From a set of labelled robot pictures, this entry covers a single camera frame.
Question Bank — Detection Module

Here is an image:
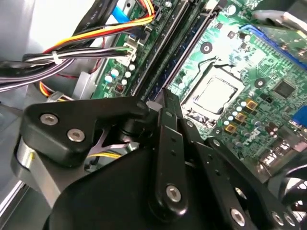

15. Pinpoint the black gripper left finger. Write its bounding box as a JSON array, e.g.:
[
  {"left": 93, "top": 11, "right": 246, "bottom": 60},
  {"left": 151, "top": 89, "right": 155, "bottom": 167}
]
[{"left": 19, "top": 88, "right": 189, "bottom": 216}]

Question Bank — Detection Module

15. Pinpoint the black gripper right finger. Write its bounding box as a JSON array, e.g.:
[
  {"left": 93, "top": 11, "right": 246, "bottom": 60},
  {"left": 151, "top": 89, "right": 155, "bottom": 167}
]
[{"left": 178, "top": 98, "right": 302, "bottom": 230}]

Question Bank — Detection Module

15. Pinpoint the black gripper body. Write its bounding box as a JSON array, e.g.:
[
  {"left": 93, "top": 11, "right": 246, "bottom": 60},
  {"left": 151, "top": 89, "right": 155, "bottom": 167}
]
[{"left": 47, "top": 146, "right": 231, "bottom": 230}]

